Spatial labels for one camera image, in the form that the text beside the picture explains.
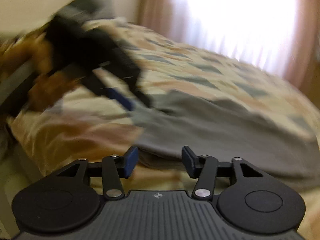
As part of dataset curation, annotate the grey garment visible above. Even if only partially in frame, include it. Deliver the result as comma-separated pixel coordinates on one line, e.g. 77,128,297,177
130,90,319,191

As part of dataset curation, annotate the person's left hand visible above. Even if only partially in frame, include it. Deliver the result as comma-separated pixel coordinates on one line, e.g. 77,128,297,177
1,35,79,112

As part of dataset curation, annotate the pink curtain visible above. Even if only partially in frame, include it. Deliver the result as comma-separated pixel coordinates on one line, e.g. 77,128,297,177
138,0,319,93

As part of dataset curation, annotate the grey knit pillow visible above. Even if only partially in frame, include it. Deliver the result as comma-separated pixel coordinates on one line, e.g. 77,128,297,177
56,0,116,24

